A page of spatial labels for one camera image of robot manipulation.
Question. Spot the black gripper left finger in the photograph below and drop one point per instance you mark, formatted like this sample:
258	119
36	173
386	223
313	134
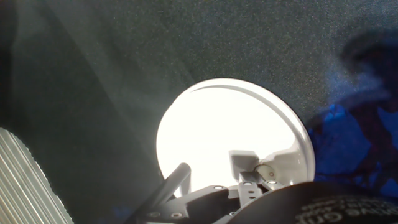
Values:
205	202

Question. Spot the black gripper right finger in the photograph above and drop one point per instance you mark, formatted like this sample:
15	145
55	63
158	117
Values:
248	189

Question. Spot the white desk lamp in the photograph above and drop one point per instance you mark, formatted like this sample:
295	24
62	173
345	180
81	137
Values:
224	124

